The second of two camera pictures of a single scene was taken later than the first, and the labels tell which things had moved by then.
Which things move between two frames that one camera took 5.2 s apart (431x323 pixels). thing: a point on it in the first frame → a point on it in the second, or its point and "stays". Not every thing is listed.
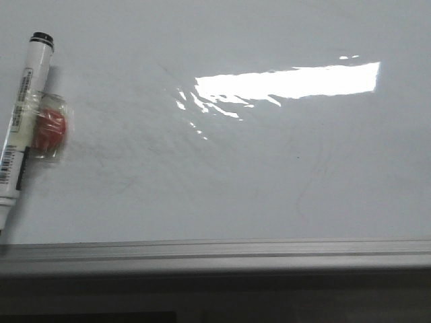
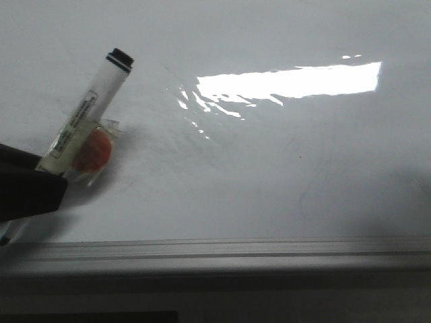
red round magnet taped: [50, 136] → [94, 154]
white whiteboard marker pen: [21, 130] → [64, 149]
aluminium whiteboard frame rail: [207, 255] stays
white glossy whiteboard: [227, 120] stays
